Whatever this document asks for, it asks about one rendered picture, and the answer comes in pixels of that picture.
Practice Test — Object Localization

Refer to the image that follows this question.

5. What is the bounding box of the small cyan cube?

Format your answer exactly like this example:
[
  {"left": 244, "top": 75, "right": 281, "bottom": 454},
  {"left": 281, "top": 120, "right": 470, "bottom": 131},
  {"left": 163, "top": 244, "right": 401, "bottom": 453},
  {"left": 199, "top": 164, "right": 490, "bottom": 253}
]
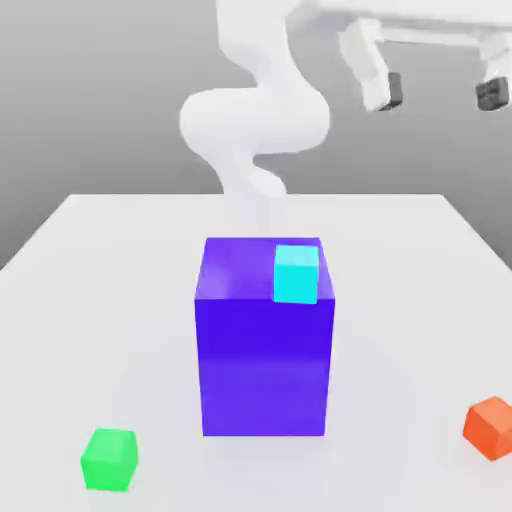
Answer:
[{"left": 273, "top": 244, "right": 321, "bottom": 306}]

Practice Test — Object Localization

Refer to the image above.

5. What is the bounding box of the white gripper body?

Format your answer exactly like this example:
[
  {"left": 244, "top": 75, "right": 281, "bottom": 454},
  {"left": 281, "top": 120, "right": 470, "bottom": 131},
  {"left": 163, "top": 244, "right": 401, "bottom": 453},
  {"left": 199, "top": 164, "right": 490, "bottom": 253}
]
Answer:
[{"left": 286, "top": 0, "right": 512, "bottom": 50}]

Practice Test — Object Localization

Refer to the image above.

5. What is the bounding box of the small green cube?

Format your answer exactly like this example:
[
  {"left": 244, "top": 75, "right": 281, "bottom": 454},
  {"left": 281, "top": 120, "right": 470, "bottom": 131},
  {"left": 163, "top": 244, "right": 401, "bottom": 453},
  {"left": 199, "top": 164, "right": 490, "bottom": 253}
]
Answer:
[{"left": 79, "top": 427, "right": 140, "bottom": 494}]

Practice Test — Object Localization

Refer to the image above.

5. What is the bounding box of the small orange cube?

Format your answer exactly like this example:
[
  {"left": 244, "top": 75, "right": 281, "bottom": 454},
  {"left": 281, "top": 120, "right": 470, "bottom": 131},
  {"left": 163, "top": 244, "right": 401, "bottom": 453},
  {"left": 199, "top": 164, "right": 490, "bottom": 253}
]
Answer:
[{"left": 462, "top": 395, "right": 512, "bottom": 463}]

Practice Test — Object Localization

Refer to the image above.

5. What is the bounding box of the large purple box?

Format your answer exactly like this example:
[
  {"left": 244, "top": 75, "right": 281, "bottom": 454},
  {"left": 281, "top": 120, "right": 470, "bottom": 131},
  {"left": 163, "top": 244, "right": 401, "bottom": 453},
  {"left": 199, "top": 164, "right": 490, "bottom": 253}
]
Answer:
[{"left": 194, "top": 236, "right": 337, "bottom": 438}]

